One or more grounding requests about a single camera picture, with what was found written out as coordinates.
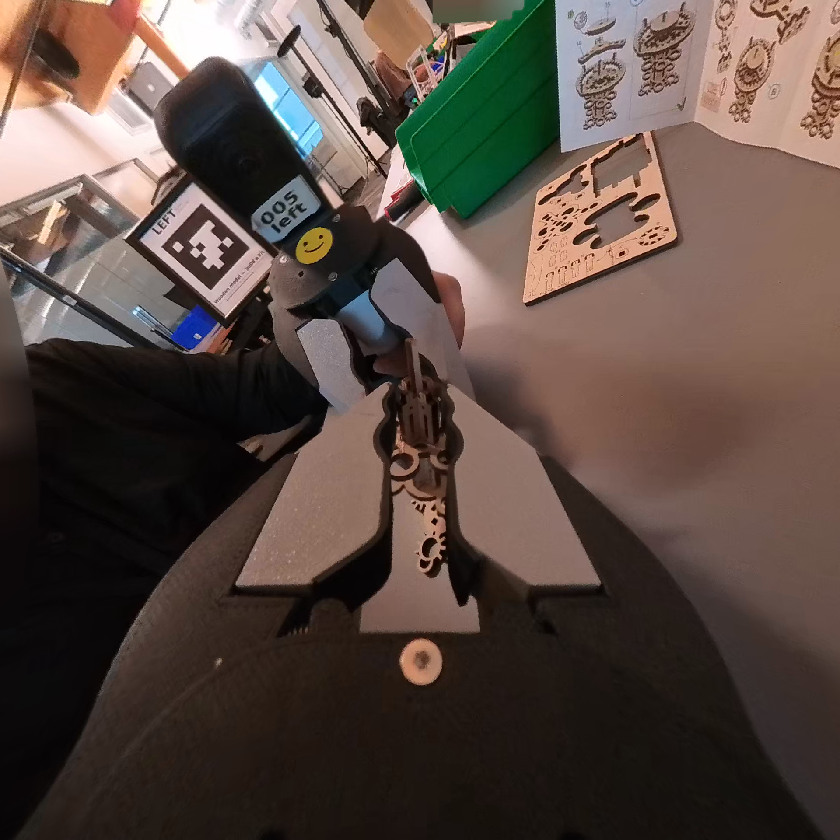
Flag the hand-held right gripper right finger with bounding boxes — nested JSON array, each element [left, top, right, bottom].
[[448, 386, 603, 605]]

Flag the blue box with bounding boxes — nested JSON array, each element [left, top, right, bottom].
[[172, 305, 221, 353]]

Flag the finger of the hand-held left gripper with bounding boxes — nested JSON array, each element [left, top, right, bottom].
[[369, 257, 478, 399], [295, 318, 387, 416]]

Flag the person's left forearm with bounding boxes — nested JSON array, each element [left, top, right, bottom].
[[26, 338, 329, 460]]

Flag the light wooden chair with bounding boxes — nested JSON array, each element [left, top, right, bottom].
[[363, 0, 435, 48]]

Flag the red and black tool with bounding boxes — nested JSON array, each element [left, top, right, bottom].
[[386, 182, 429, 223]]

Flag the laser-cut wooden part sheet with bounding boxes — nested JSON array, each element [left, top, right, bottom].
[[523, 131, 679, 306]]

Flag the folded assembly instruction leaflet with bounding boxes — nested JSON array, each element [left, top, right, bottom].
[[554, 0, 840, 158]]

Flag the wooden table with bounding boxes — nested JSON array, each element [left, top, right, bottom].
[[0, 0, 191, 118]]

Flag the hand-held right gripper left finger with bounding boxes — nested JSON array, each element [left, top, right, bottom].
[[234, 385, 396, 593]]

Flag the black tripod stand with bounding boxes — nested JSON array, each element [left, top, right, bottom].
[[315, 0, 389, 179]]

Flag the wooden gear model assembly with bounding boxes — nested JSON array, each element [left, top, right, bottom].
[[387, 338, 460, 581]]

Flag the person's left hand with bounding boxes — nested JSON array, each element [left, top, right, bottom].
[[373, 272, 468, 380]]

